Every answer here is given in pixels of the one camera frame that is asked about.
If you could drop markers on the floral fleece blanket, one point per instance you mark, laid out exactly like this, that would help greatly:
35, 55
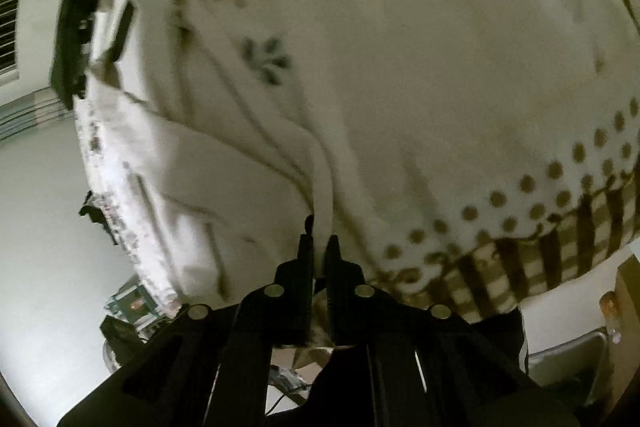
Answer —
483, 151

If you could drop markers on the cardboard box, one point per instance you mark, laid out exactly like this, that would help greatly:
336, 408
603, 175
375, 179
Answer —
620, 308

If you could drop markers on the green metal shelf rack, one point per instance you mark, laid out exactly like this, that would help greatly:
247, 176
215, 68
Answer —
133, 304

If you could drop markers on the black device at bed edge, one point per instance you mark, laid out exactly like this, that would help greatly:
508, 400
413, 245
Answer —
73, 31

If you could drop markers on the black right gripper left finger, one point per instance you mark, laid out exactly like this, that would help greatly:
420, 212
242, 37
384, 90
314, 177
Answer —
211, 367

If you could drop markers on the window with blinds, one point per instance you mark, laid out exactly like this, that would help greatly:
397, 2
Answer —
8, 22

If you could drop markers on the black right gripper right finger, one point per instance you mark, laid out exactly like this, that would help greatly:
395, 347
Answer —
396, 365

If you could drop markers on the beige long-sleeve garment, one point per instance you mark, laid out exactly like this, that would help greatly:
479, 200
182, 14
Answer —
204, 162

